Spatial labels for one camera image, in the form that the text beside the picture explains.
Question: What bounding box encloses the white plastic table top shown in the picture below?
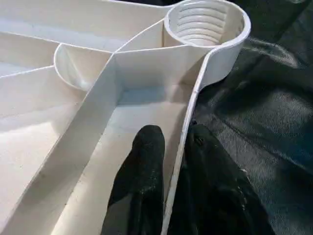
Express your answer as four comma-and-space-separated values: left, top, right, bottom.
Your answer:
0, 0, 252, 235

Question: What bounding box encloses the black plastic mat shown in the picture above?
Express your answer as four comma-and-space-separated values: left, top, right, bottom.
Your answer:
117, 0, 313, 235

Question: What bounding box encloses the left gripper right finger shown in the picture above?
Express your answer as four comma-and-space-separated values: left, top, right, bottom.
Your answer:
169, 122, 274, 235

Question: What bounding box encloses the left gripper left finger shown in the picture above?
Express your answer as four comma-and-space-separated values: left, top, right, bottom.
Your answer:
100, 125, 167, 235

